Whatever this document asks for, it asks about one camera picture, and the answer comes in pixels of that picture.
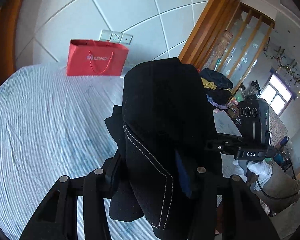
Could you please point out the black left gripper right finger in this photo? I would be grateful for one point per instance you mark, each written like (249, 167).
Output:
(214, 201)

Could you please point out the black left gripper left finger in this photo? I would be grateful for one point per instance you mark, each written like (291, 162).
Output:
(56, 217)

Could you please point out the black hooded jacket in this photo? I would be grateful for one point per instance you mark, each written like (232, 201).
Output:
(160, 129)

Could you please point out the pile of folded clothes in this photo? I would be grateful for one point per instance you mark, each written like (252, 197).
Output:
(218, 88)

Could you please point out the white gloved right hand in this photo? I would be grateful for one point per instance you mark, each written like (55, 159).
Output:
(261, 169)

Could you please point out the wooden glass partition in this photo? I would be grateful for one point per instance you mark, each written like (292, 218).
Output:
(228, 37)

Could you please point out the red paper gift bag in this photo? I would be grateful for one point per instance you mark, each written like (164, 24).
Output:
(95, 58)

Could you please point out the white wall socket panel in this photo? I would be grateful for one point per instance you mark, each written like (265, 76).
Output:
(115, 37)

